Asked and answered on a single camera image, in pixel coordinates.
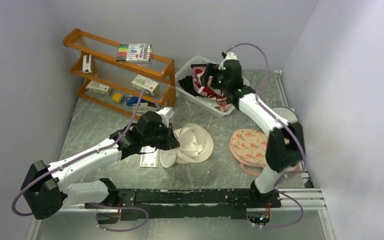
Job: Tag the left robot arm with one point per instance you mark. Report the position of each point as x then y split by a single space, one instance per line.
49 187

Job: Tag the orange three-tier shelf rack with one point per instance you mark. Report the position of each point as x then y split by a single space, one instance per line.
118 75

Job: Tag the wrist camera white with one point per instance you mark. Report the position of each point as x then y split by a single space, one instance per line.
166 114
230 58

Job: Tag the floral heart-shaped laundry bag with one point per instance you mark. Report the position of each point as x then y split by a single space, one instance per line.
249 147

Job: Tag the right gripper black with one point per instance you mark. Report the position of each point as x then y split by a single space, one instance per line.
211 69

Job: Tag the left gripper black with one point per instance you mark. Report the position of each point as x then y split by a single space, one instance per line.
171 141

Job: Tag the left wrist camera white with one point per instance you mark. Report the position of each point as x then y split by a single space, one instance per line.
166 114

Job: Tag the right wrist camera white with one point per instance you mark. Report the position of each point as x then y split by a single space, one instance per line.
230 58

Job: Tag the beige mesh laundry bag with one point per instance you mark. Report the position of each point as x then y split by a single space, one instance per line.
196 146

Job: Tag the yellow eraser block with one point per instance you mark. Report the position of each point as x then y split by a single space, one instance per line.
118 98

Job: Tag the clear packaged tool sleeve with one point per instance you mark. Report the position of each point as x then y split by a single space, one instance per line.
149 157

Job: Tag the white staples box right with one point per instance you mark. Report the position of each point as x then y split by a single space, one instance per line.
143 83

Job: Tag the blue stapler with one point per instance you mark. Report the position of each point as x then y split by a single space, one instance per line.
144 105

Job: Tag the white plastic laundry basket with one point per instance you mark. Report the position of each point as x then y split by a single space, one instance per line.
204 103

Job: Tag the grey round laundry bags stack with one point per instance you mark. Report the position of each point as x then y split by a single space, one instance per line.
285 115

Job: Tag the coloured marker pen set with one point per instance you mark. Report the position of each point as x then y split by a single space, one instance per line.
134 52

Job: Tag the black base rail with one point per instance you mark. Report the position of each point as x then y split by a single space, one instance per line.
137 203

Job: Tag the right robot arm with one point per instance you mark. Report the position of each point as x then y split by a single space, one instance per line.
285 145

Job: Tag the small white box on shelf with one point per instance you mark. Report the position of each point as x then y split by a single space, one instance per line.
87 65

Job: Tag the pile of bras in basket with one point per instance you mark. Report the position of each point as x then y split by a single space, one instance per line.
192 84

